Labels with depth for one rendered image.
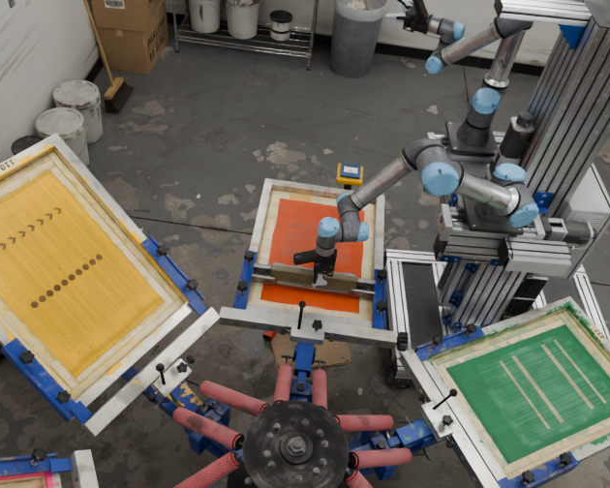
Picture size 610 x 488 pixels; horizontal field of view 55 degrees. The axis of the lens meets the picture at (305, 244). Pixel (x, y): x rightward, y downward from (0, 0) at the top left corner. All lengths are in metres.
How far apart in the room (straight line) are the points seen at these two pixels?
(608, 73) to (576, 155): 0.39
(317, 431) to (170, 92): 3.87
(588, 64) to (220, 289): 2.34
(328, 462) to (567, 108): 1.57
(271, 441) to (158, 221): 2.56
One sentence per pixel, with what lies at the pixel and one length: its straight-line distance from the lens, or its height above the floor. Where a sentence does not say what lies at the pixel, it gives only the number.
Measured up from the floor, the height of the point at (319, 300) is 0.95.
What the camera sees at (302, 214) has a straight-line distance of 2.78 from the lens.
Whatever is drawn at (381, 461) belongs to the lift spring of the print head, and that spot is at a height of 1.16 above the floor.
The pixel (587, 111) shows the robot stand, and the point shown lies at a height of 1.69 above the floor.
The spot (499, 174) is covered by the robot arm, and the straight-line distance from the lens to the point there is 2.42.
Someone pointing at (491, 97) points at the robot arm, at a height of 1.49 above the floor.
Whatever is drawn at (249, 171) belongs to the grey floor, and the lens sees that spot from 4.41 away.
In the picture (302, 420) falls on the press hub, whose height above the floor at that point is 1.31.
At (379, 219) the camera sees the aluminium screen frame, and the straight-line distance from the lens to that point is 2.77.
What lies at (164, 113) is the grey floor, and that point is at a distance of 4.96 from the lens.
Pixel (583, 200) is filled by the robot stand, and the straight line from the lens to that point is 2.89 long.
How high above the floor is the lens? 2.92
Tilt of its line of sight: 48 degrees down
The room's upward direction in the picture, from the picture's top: 8 degrees clockwise
